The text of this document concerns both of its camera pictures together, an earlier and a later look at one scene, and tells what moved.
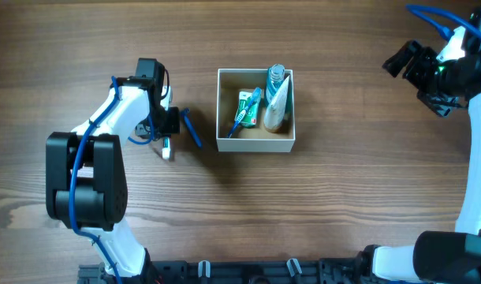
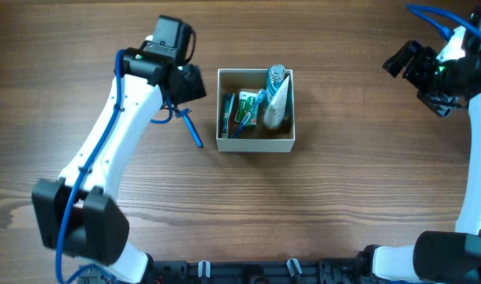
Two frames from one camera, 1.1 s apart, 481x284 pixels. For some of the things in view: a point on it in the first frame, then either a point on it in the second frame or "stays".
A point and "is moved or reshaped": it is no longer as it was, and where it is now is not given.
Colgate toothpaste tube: x=165 y=150 → x=229 y=100
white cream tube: x=274 y=116 stays
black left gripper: x=171 y=121 → x=189 y=84
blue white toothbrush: x=255 y=95 is moved or reshaped
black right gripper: x=418 y=69 stays
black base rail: x=256 y=271 stays
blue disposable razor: x=184 y=113 stays
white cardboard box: x=230 y=83 stays
